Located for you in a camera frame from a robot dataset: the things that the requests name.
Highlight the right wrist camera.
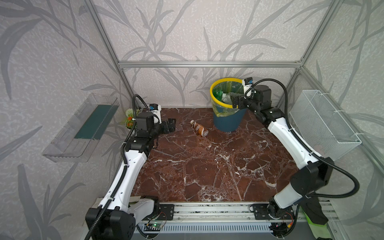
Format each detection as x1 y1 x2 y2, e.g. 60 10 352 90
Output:
242 77 253 99

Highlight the circuit board with wires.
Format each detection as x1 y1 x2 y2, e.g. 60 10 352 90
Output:
269 221 296 237
144 212 167 232

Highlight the left circuit board with wires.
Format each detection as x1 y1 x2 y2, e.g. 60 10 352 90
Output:
144 212 167 232

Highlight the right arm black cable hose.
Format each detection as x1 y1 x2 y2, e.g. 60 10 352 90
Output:
248 78 360 199

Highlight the right circuit board with wires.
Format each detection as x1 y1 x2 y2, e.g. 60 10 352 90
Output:
269 221 296 237

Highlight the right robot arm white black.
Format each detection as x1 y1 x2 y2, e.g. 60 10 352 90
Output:
231 85 333 219

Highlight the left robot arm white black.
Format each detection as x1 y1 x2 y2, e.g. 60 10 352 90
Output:
85 111 176 240

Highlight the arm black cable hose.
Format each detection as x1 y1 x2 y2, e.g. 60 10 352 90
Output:
83 93 151 240
248 78 360 199

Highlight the crushed green plastic bottle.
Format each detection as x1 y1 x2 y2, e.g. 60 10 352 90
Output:
212 89 226 102

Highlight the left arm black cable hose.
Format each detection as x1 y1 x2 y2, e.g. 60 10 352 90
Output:
83 93 151 240

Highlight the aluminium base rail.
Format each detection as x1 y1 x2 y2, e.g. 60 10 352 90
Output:
141 202 297 224

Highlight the blue bin with yellow rim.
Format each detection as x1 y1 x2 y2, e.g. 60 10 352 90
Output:
209 77 250 133

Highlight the clear acrylic wall shelf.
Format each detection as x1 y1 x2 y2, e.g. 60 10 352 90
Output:
42 94 119 163

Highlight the white pot with artificial plant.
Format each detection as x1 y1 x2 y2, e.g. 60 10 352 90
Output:
124 109 140 129

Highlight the brown Nescafe coffee bottle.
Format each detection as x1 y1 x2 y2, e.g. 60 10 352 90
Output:
190 120 209 137

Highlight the black green work glove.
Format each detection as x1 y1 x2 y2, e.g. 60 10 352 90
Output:
300 198 332 240

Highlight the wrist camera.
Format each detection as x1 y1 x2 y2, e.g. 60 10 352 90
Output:
149 104 162 124
242 77 253 99

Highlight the yellow-green plastic bin liner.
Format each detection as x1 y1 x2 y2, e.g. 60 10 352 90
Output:
210 78 244 118

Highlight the white wire mesh basket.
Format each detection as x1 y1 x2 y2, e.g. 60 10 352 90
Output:
290 90 362 161

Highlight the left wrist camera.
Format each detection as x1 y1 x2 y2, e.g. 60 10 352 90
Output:
149 104 162 124

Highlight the clear unlabelled plastic bottle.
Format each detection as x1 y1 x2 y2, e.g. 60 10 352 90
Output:
222 92 243 105

